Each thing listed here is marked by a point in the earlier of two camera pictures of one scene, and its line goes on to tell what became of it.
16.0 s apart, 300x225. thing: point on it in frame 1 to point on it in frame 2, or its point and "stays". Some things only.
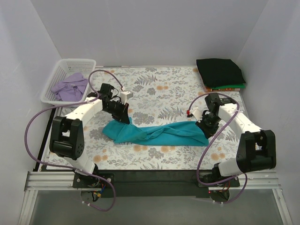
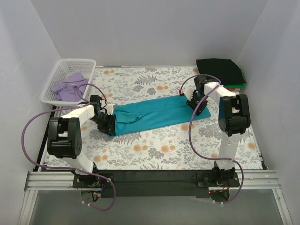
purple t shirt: (72, 88) stays
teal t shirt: (187, 133) to (133, 117)
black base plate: (145, 183) stays
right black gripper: (206, 125) to (197, 106)
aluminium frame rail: (47, 181) stays
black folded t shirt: (218, 72) stays
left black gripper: (121, 111) to (107, 124)
